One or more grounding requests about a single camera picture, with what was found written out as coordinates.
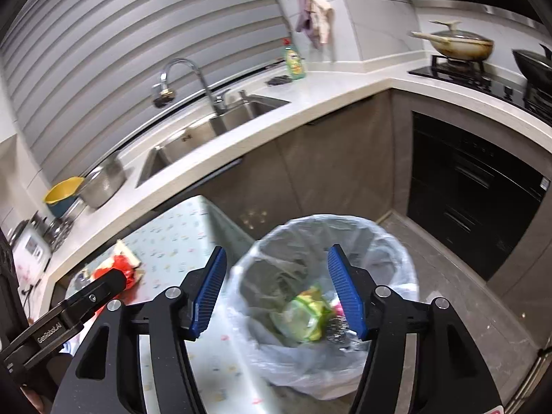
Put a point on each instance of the purple hanging cloth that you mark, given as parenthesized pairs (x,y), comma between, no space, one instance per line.
(302,21)

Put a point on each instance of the blue plastic basin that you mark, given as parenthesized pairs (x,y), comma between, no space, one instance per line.
(60,209)

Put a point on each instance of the pink wrapper scrap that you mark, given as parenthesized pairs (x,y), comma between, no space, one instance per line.
(337,308)

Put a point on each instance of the stainless steel colander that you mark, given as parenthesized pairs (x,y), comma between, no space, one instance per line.
(103,183)

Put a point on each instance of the green dish soap bottle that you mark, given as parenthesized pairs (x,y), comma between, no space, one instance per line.
(294,62)

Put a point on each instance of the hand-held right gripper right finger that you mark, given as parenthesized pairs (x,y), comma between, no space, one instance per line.
(345,287)

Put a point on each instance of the white kitchen appliance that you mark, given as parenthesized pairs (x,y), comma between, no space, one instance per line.
(30,250)

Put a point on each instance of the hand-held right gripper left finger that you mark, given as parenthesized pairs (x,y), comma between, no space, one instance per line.
(211,287)

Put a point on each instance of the dark scouring pad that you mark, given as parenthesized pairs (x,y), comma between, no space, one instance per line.
(278,80)

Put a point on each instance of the sink soap dispenser pump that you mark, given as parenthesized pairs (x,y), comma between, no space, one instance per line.
(243,97)

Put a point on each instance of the grey base cabinet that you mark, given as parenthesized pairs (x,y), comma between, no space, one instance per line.
(327,151)

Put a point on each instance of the stainless steel sink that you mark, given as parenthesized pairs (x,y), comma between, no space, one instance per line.
(250,110)

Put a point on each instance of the cream pan with lid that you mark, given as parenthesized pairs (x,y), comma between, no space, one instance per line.
(461,47)

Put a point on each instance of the red snack wrapper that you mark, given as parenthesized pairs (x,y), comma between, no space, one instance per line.
(114,265)

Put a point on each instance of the cream hanging cloth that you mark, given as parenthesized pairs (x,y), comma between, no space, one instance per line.
(321,13)

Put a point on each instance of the grey window blinds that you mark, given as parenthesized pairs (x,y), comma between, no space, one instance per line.
(129,17)

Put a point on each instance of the chrome kitchen faucet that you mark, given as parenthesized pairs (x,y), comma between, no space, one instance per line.
(189,64)

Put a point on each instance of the black gas stove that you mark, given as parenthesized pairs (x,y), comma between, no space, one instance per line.
(483,82)

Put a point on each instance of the yellow plastic bowl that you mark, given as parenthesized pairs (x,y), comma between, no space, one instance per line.
(62,189)

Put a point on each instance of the black wok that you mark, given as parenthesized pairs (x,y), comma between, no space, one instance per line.
(534,67)

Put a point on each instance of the round steel steamer rack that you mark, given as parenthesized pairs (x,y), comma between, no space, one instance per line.
(58,233)

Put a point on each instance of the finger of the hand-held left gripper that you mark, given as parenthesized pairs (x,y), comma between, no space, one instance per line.
(101,291)

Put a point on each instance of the silver wrapper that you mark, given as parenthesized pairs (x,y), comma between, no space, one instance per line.
(340,327)

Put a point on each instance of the small steel pot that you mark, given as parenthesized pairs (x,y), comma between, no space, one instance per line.
(18,230)

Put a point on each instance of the bin with clear plastic liner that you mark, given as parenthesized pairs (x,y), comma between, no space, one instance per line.
(375,241)

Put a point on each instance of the black built-in oven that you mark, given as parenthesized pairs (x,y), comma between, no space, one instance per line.
(465,189)

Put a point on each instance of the green snack wrapper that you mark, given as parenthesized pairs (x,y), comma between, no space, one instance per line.
(302,315)

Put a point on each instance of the cream snack packet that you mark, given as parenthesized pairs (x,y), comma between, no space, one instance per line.
(127,254)

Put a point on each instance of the floral tablecloth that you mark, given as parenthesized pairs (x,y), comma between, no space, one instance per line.
(172,241)

